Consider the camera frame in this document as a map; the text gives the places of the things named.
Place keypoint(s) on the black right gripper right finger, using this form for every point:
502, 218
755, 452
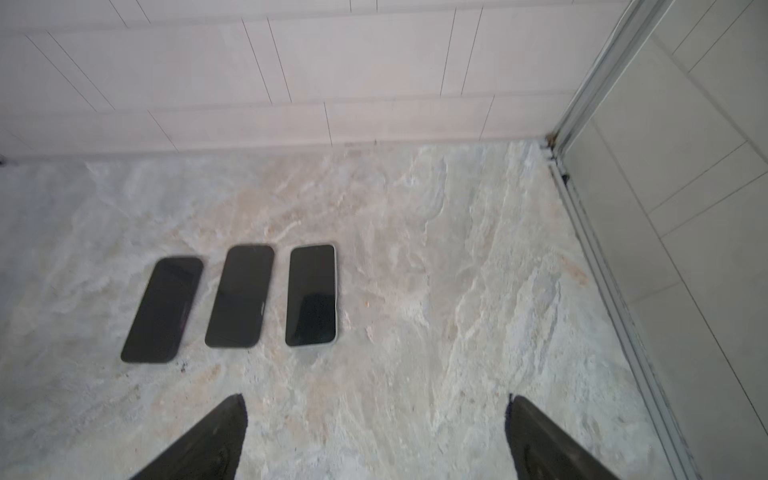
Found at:
542, 450

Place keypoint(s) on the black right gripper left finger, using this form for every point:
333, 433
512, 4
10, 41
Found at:
211, 449

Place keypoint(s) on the light blue phone case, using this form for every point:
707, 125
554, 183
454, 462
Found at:
311, 312

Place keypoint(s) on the aluminium corner rail right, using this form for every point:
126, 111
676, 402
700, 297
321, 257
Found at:
632, 30

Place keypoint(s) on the black phone case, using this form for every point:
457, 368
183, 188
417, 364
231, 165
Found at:
237, 315
158, 326

